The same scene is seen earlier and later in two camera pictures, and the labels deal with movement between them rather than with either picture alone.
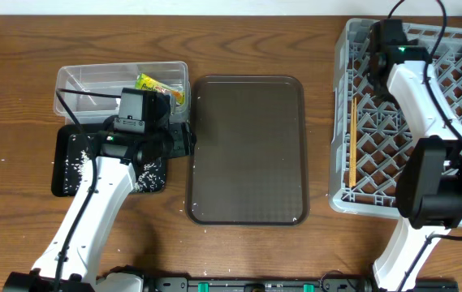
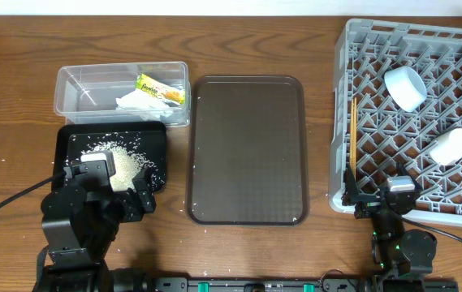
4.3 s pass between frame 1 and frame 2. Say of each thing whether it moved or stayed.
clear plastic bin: stayed
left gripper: moved
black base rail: stayed
